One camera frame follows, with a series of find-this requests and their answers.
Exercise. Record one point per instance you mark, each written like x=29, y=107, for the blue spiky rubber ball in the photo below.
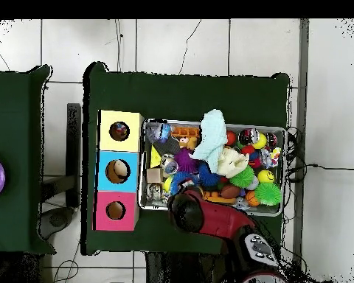
x=208, y=177
x=181, y=178

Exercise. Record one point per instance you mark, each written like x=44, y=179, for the printed silver drink can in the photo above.
x=168, y=164

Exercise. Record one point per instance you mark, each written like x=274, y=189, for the orange plush toy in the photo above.
x=188, y=142

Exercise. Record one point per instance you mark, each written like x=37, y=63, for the mint green waffle cloth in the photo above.
x=214, y=132

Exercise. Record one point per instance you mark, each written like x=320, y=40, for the crushed bottle with blue label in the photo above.
x=158, y=131

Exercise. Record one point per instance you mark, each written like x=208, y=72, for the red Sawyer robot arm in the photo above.
x=218, y=218

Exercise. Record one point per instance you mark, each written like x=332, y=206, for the wooden box with three holes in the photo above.
x=106, y=182

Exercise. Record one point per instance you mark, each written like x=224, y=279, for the purple spiky monster toy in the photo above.
x=184, y=160

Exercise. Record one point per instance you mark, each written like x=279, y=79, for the green spiky rubber ball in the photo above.
x=242, y=178
x=267, y=194

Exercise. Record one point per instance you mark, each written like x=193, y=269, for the cream waffle cloth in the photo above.
x=234, y=162

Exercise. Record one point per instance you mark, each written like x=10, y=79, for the tan round object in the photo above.
x=119, y=168

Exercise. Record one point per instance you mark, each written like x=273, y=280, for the dark green tablecloth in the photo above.
x=20, y=132
x=180, y=97

